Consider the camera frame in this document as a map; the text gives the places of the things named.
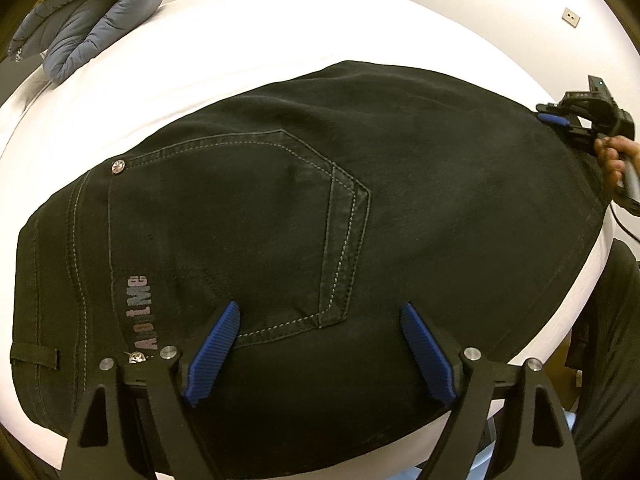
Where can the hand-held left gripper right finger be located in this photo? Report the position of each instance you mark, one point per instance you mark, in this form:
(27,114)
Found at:
(430,355)

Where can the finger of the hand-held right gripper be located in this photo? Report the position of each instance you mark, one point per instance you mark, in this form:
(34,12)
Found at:
(552,119)

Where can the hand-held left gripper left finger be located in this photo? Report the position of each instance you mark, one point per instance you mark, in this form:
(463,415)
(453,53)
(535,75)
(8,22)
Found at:
(215,355)

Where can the black denim pants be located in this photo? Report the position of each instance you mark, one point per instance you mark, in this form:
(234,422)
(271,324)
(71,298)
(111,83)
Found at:
(300,210)

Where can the person's right hand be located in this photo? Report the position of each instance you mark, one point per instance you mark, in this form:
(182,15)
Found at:
(610,152)

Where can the person's dark clothed leg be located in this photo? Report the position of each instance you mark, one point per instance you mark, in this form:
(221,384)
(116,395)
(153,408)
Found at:
(612,360)

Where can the bed with white sheet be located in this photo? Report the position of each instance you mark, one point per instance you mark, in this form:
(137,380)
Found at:
(150,85)

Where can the rolled blue duvet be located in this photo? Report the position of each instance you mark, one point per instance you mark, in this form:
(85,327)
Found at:
(100,20)

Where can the beige wall socket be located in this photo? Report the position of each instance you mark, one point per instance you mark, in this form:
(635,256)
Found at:
(570,16)

